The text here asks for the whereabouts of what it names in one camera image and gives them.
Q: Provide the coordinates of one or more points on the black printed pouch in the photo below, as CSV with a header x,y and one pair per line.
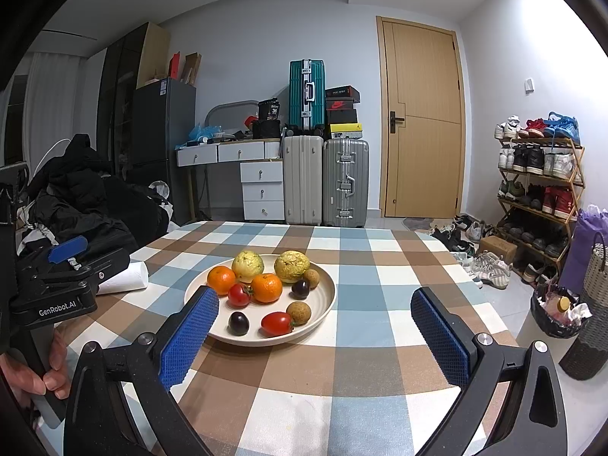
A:
x,y
269,110

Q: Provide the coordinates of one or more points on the small cardboard box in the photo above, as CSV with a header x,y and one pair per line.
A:
x,y
498,248

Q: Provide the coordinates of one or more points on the yellow-green guava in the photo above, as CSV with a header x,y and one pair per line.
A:
x,y
292,266
248,266

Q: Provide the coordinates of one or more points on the person's left hand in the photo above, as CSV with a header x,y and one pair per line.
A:
x,y
59,370

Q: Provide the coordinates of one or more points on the round red tomato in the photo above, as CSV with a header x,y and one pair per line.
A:
x,y
239,295

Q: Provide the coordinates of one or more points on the pile of black clothes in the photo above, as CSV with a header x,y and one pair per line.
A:
x,y
85,199

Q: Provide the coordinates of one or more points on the white curtain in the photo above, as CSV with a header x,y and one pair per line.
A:
x,y
52,104

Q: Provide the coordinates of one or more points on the orange mandarin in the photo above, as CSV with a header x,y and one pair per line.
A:
x,y
266,289
221,280

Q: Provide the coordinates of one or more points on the white drawer cabinet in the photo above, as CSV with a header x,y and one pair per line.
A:
x,y
262,190

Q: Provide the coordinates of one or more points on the white paper towel roll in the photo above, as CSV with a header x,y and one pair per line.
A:
x,y
128,278

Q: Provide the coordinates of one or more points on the dark grey refrigerator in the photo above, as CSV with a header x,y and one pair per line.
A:
x,y
164,142

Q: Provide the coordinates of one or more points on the beige suitcase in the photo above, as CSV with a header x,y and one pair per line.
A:
x,y
304,180

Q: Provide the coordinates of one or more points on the wooden shoe rack with shoes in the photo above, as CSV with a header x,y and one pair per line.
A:
x,y
534,159

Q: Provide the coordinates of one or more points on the white desk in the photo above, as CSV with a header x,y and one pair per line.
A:
x,y
228,152

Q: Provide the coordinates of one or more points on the dark purple plum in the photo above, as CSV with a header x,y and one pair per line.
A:
x,y
238,323
300,288

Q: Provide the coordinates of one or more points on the dark tall cabinet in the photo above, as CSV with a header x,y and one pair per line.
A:
x,y
123,90

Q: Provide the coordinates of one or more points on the grey suitcase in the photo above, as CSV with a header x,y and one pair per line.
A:
x,y
346,183

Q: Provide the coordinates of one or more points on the grey floor mat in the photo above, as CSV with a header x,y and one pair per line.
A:
x,y
418,223

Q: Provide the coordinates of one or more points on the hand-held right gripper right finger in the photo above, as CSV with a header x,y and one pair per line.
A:
x,y
441,337

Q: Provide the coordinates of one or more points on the black and orange shoe box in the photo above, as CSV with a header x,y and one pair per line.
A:
x,y
339,91

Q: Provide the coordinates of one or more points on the brown longan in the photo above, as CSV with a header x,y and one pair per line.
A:
x,y
312,278
299,312

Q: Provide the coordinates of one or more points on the brown cardboard sheet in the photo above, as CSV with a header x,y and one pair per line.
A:
x,y
192,69

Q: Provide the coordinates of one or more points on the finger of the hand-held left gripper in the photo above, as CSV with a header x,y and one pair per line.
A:
x,y
57,306
66,251

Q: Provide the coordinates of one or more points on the woven grey basket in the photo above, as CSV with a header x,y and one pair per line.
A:
x,y
591,332

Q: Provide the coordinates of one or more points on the heap of sneakers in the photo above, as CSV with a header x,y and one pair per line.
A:
x,y
489,266

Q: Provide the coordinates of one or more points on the black trash bin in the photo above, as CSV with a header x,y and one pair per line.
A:
x,y
546,325

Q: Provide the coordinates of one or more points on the grey arched mirror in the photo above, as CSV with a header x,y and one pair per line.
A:
x,y
228,114

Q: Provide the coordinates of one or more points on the black storage box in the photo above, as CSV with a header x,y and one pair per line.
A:
x,y
267,130

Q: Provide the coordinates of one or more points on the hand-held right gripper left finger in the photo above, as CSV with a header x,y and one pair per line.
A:
x,y
190,337

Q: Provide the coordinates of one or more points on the teal suitcase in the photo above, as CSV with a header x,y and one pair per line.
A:
x,y
306,99

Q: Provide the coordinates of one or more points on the wooden door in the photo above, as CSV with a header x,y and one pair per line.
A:
x,y
422,118

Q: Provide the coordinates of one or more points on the yellow and black shoe box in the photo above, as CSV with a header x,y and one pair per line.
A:
x,y
346,131

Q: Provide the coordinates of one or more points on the oblong red tomato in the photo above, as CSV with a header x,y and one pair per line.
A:
x,y
277,324

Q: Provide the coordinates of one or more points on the blue plastic bag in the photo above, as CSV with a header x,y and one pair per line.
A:
x,y
205,132

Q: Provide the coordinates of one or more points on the cream round plate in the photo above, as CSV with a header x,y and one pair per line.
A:
x,y
319,305

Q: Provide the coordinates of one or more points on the white wall switch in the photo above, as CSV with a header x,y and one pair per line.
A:
x,y
529,84

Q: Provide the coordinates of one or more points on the plain black shoe box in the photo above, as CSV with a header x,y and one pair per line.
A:
x,y
341,117

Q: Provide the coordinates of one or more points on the purple bag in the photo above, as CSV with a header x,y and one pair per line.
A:
x,y
586,247

